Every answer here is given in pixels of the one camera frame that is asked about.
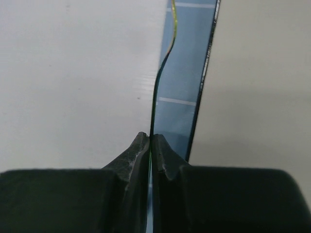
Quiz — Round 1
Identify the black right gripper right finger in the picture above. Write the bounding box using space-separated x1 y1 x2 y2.
151 134 311 233

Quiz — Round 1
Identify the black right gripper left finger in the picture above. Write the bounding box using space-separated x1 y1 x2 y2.
0 132 150 233

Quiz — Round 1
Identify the square white plate black rim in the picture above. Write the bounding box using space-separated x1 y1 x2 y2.
190 0 311 193

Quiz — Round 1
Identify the blue checked cloth napkin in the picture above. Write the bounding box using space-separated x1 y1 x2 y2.
147 0 218 233

